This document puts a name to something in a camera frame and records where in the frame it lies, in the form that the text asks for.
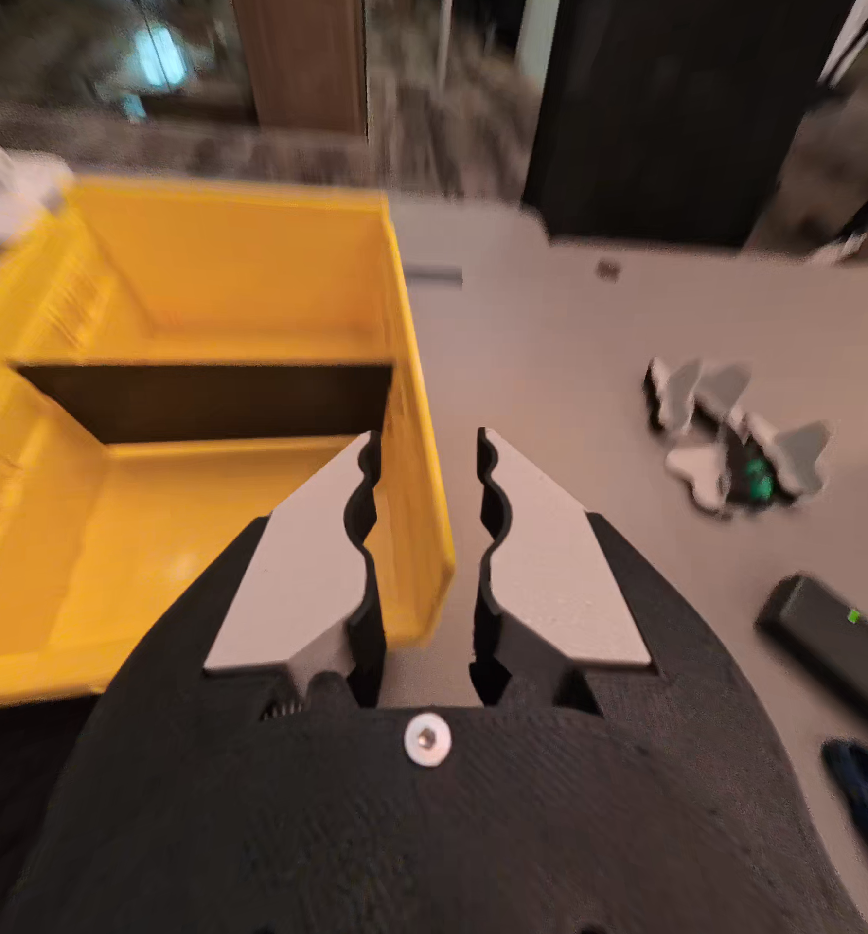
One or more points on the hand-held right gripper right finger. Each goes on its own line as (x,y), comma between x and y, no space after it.
(558,584)

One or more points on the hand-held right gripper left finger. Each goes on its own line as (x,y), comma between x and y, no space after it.
(295,584)

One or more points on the yellow plastic bin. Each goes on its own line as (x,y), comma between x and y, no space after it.
(222,277)

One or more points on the grey white plastic part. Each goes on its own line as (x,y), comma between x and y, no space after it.
(696,474)

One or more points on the black network device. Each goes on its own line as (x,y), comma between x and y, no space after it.
(820,642)

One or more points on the black flat panel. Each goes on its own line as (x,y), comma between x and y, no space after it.
(682,124)

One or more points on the wooden support post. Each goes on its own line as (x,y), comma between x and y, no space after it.
(299,66)

